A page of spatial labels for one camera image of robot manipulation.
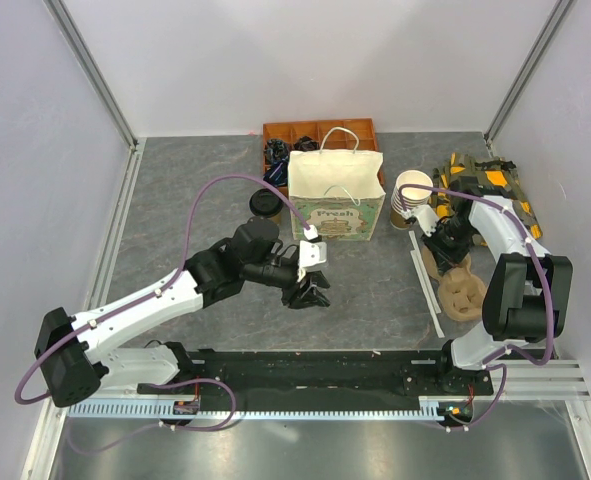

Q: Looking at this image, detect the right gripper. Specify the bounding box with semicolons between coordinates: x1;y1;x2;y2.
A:
420;216;478;275

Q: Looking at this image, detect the cardboard cup carrier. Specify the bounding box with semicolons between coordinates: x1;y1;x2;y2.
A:
421;246;487;323

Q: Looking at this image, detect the black plastic cup lid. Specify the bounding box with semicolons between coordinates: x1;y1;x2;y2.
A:
249;188;283;218

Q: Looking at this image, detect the green printed paper bag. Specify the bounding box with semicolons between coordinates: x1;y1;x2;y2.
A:
288;126;386;241

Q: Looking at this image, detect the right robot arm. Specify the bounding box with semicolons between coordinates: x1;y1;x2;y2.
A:
422;189;573;394

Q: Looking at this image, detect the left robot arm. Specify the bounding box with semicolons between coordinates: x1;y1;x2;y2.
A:
35;217;330;408

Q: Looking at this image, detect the white wrapped straw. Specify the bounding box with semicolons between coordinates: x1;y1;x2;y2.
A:
408;230;424;272
410;250;445;339

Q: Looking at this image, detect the camouflage cloth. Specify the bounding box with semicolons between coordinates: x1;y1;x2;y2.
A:
430;152;543;239

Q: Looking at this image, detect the stack of paper cups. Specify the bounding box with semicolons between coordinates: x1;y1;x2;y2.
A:
390;170;433;229

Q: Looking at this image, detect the blue striped rolled tie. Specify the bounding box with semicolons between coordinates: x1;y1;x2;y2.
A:
263;160;289;187

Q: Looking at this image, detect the dark rolled tie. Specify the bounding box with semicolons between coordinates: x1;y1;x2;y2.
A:
264;138;290;164

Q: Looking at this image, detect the brown rolled tie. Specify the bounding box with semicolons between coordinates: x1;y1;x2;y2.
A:
293;136;319;152

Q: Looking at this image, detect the orange wooden compartment tray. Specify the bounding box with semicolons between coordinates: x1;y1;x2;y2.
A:
262;118;384;194

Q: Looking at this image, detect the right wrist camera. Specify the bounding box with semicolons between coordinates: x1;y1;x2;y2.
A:
401;204;439;237

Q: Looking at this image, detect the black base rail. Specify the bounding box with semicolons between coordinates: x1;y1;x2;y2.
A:
134;344;496;416

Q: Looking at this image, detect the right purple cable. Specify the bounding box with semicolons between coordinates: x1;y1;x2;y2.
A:
399;183;559;433

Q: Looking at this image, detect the slotted cable duct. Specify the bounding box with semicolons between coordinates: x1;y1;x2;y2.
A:
68;398;456;422

